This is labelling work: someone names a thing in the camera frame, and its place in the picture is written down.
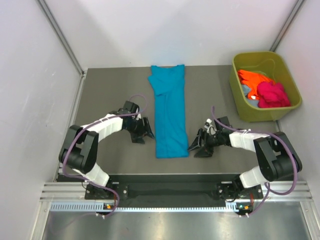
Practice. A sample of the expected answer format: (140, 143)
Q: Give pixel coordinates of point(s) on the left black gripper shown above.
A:
(137, 138)

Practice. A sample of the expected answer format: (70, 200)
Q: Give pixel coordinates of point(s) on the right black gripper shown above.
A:
(204, 152)

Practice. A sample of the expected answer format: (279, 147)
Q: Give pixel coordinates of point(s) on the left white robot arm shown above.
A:
(79, 151)

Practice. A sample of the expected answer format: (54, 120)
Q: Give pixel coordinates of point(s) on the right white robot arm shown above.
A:
(276, 157)

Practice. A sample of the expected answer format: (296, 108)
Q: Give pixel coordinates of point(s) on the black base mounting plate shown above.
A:
(213, 190)

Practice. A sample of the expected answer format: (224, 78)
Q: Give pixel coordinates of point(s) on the grey blue t shirt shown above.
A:
(252, 100)

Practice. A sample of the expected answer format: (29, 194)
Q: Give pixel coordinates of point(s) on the orange t shirt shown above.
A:
(252, 80)

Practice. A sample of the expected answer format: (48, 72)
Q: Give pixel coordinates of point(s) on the magenta t shirt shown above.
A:
(272, 96)

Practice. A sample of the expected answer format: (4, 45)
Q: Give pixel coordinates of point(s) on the olive green plastic bin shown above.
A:
(271, 65)

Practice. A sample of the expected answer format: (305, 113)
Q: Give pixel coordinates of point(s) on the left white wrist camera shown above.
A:
(138, 117)

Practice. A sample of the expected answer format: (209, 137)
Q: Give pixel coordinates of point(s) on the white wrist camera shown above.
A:
(138, 117)
(209, 128)

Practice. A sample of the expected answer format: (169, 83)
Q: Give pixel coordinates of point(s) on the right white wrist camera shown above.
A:
(209, 128)

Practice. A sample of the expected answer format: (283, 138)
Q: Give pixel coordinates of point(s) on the grey slotted cable duct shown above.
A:
(102, 207)

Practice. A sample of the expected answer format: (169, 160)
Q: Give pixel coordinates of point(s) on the aluminium frame rail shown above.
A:
(76, 191)

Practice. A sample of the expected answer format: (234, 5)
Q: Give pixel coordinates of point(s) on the left corner aluminium post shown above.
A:
(44, 7)

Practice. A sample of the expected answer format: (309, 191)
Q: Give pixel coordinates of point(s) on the corner aluminium post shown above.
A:
(44, 7)
(298, 5)

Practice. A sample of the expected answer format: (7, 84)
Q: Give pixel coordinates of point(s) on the right corner aluminium post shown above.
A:
(298, 5)

